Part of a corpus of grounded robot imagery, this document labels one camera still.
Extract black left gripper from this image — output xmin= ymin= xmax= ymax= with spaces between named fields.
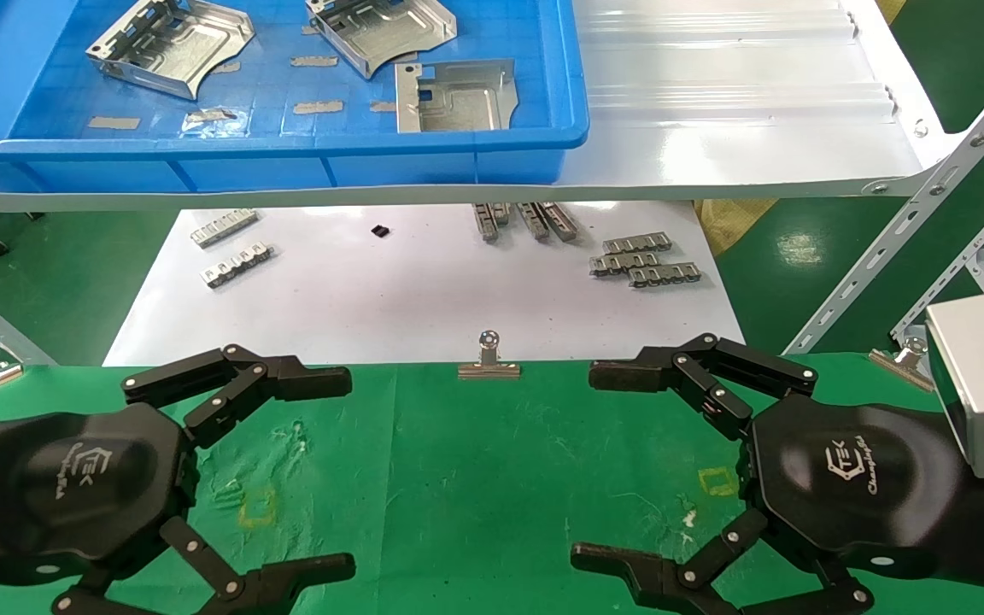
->
xmin=0 ymin=401 xmax=356 ymax=615

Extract white perforated frame bar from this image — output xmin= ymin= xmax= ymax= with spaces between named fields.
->
xmin=786 ymin=43 xmax=984 ymax=356
xmin=888 ymin=167 xmax=984 ymax=343

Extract crumpled clear tape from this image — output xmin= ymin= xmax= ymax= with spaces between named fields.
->
xmin=182 ymin=106 xmax=238 ymax=134

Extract flat embossed sheet metal plate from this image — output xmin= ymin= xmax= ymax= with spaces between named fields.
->
xmin=395 ymin=59 xmax=518 ymax=134

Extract yellow woven sack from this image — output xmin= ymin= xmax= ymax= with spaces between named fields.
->
xmin=694 ymin=200 xmax=777 ymax=258

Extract folded sheet metal bracket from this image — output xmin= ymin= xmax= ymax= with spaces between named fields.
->
xmin=86 ymin=0 xmax=255 ymax=100

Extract white board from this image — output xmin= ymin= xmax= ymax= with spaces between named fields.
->
xmin=103 ymin=201 xmax=746 ymax=368

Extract grey frame bar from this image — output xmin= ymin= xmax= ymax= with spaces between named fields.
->
xmin=0 ymin=272 xmax=58 ymax=368

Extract white metal shelf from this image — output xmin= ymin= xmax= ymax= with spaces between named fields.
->
xmin=0 ymin=0 xmax=964 ymax=214

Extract blue plastic tray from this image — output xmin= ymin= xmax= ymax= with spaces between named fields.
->
xmin=0 ymin=0 xmax=590 ymax=194

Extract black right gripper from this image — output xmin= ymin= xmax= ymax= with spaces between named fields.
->
xmin=571 ymin=333 xmax=971 ymax=615

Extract sheet metal plate with flange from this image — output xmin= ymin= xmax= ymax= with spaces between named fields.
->
xmin=305 ymin=0 xmax=458 ymax=80

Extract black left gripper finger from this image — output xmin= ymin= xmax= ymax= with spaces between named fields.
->
xmin=122 ymin=344 xmax=353 ymax=449

